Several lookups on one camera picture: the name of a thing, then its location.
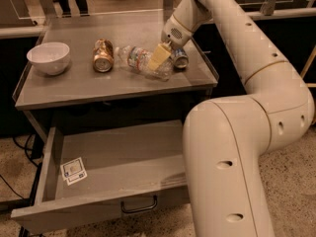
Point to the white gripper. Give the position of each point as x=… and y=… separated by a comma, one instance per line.
x=174, y=31

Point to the clear plastic water bottle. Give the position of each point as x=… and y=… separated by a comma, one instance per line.
x=136, y=60

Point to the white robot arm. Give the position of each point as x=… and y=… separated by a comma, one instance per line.
x=223, y=138

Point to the grey cabinet counter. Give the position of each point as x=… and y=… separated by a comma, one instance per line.
x=81, y=84

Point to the grey open top drawer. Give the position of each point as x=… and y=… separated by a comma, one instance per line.
x=128, y=162

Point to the blue soda can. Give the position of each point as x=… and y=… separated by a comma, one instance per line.
x=180, y=58

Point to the gold soda can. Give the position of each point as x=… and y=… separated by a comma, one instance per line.
x=103, y=55

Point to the white bowl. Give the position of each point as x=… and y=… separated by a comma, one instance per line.
x=50, y=58

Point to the white tag sticker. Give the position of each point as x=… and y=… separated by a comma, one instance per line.
x=73, y=171

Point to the grey horizontal rail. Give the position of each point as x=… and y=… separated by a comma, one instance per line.
x=283, y=14

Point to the black drawer handle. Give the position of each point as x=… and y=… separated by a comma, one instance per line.
x=133, y=205

